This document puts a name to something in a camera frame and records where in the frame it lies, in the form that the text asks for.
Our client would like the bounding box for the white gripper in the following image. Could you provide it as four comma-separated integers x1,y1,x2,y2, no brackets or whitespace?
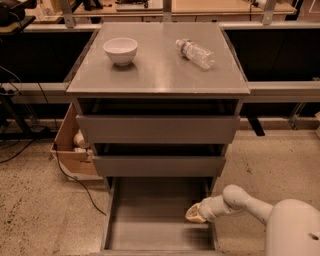
186,198,216,223

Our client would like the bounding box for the grey bottom drawer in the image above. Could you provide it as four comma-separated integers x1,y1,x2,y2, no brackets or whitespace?
89,177,220,256

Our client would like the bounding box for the grey drawer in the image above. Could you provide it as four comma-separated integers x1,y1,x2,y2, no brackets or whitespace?
89,177,220,256
76,115,240,144
93,156,226,177

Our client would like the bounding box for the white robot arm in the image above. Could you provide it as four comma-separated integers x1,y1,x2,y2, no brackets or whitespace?
185,185,320,256

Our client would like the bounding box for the grey middle drawer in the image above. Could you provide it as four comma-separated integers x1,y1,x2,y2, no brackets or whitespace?
93,156,226,177

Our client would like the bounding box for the grey drawer cabinet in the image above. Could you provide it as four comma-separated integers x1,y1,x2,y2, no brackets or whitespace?
66,21,251,188

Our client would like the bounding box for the grey top drawer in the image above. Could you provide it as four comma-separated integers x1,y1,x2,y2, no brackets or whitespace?
76,115,240,144

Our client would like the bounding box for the cardboard box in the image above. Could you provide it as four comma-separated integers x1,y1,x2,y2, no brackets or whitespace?
50,104,101,180

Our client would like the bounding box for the white cup in box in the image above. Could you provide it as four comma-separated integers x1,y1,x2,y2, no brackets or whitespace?
73,131,90,149

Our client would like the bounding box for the clear plastic water bottle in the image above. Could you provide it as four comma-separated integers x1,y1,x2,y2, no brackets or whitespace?
176,39,214,70

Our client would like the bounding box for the white ceramic bowl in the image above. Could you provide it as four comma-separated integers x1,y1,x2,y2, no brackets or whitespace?
103,38,138,66

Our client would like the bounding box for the wooden background table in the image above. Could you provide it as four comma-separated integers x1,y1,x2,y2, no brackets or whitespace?
26,0,298,24

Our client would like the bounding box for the black floor cable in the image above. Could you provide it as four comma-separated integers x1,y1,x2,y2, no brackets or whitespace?
53,142,108,216

